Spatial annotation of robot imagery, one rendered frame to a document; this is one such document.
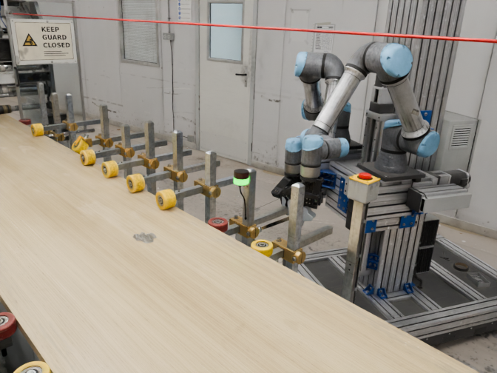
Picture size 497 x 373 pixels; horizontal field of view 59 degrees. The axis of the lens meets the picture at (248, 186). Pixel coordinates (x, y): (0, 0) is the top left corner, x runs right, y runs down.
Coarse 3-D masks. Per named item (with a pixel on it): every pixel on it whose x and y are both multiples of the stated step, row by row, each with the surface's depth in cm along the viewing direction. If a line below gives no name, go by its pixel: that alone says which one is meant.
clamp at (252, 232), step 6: (234, 222) 186; (240, 222) 184; (240, 228) 183; (246, 228) 181; (252, 228) 180; (258, 228) 182; (240, 234) 184; (246, 234) 180; (252, 234) 180; (258, 234) 183
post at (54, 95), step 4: (52, 96) 308; (56, 96) 309; (52, 100) 309; (56, 100) 309; (52, 104) 311; (56, 104) 310; (56, 108) 311; (56, 112) 312; (56, 116) 313; (56, 120) 313; (60, 120) 315; (56, 132) 317; (60, 132) 318
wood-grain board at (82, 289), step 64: (0, 128) 303; (0, 192) 197; (64, 192) 200; (128, 192) 203; (0, 256) 146; (64, 256) 148; (128, 256) 149; (192, 256) 151; (256, 256) 152; (64, 320) 117; (128, 320) 118; (192, 320) 119; (256, 320) 120; (320, 320) 121; (384, 320) 122
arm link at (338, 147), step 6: (324, 138) 170; (330, 138) 168; (336, 138) 168; (342, 138) 169; (330, 144) 164; (336, 144) 165; (342, 144) 166; (348, 144) 168; (330, 150) 163; (336, 150) 165; (342, 150) 166; (348, 150) 168; (330, 156) 165; (336, 156) 167; (342, 156) 169
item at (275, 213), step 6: (276, 210) 200; (282, 210) 201; (258, 216) 193; (264, 216) 193; (270, 216) 196; (276, 216) 199; (258, 222) 192; (264, 222) 194; (228, 228) 181; (234, 228) 182; (228, 234) 180
